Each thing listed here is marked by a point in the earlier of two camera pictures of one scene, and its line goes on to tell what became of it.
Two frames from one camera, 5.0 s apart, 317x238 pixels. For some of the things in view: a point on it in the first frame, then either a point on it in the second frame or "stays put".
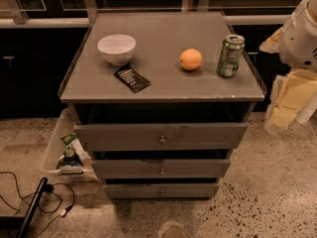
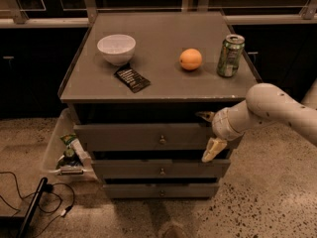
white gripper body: (299, 44) -> (220, 124)
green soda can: (230, 56) stays put
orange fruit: (190, 59) stays put
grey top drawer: (160, 137) stays put
